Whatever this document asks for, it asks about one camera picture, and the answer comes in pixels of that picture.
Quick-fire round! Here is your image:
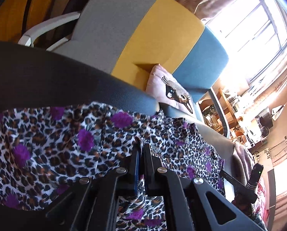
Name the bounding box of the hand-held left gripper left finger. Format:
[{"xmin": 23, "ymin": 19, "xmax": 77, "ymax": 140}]
[{"xmin": 45, "ymin": 143, "xmax": 141, "ymax": 231}]

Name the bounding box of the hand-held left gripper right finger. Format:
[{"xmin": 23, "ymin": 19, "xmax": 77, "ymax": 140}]
[{"xmin": 143, "ymin": 143, "xmax": 254, "ymax": 231}]

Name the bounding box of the leopard print garment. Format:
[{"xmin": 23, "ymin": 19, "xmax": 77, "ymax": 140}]
[{"xmin": 0, "ymin": 101, "xmax": 227, "ymax": 231}]

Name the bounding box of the red bed blanket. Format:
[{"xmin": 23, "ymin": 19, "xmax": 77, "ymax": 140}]
[{"xmin": 230, "ymin": 180, "xmax": 269, "ymax": 231}]

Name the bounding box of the grey fleece blanket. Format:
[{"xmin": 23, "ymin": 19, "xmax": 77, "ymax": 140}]
[{"xmin": 232, "ymin": 142, "xmax": 254, "ymax": 188}]

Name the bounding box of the bright side window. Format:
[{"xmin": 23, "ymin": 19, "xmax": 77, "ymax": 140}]
[{"xmin": 273, "ymin": 159, "xmax": 287, "ymax": 198}]

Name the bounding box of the cardboard with flower stickers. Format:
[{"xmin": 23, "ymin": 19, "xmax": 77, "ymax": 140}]
[{"xmin": 259, "ymin": 148, "xmax": 274, "ymax": 171}]

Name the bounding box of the small desk fan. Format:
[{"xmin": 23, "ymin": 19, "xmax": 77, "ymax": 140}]
[{"xmin": 260, "ymin": 125, "xmax": 271, "ymax": 138}]

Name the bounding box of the pink printed cushion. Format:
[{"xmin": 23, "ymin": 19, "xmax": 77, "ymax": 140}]
[{"xmin": 146, "ymin": 64, "xmax": 198, "ymax": 121}]

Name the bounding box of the wooden side table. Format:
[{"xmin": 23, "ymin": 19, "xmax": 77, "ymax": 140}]
[{"xmin": 199, "ymin": 88, "xmax": 245, "ymax": 137}]

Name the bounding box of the pink patterned curtain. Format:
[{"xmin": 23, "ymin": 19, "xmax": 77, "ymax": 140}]
[{"xmin": 251, "ymin": 63, "xmax": 287, "ymax": 106}]

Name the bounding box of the grey yellow blue sofa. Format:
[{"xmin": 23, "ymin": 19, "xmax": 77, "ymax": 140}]
[{"xmin": 18, "ymin": 0, "xmax": 230, "ymax": 140}]

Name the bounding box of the orange wooden cabinet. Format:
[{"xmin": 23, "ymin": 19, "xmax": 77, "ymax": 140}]
[{"xmin": 0, "ymin": 0, "xmax": 64, "ymax": 44}]

